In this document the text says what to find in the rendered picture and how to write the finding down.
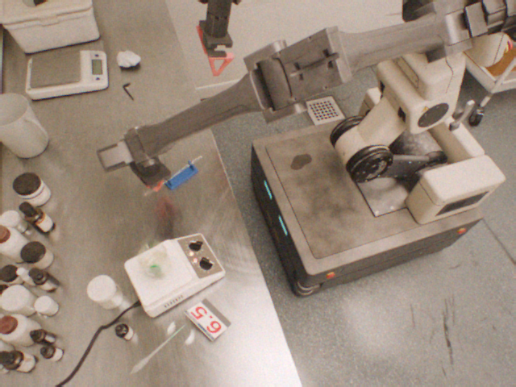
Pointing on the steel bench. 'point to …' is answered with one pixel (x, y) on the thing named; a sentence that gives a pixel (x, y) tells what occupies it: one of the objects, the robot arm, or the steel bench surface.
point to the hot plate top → (150, 293)
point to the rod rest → (181, 177)
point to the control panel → (199, 256)
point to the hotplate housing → (180, 288)
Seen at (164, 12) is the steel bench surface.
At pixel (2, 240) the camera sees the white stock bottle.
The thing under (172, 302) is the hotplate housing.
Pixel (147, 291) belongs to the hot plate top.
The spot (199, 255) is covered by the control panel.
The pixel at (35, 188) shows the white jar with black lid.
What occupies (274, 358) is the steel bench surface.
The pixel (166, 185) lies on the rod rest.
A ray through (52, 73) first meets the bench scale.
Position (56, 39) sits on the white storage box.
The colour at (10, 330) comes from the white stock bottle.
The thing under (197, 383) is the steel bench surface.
